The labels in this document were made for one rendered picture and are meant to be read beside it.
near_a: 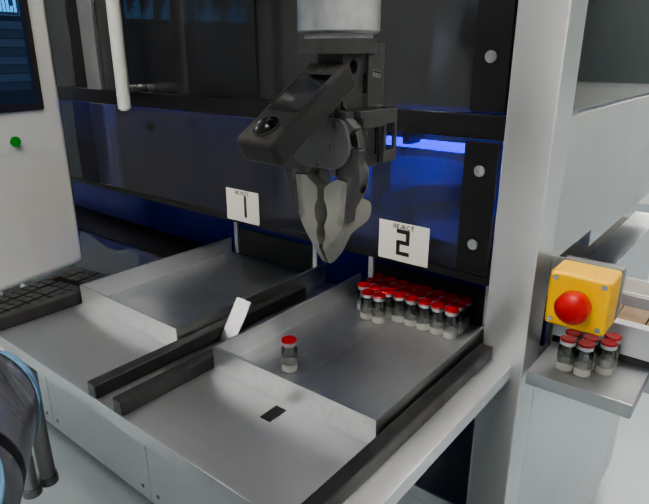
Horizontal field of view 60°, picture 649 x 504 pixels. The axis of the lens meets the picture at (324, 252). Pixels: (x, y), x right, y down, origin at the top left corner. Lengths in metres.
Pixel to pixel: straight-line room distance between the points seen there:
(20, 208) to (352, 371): 0.87
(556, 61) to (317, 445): 0.51
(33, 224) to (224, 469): 0.90
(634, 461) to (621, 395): 1.45
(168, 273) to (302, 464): 0.60
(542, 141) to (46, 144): 1.05
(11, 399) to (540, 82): 0.64
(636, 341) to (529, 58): 0.41
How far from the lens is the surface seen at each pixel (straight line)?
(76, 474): 2.12
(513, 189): 0.75
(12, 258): 1.39
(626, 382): 0.85
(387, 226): 0.85
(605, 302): 0.75
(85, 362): 0.87
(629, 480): 2.18
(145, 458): 1.72
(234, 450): 0.65
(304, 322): 0.90
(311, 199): 0.55
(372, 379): 0.76
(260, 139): 0.47
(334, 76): 0.51
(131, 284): 1.09
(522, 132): 0.74
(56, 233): 1.45
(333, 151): 0.52
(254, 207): 1.03
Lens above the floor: 1.28
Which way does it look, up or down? 19 degrees down
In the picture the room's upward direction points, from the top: straight up
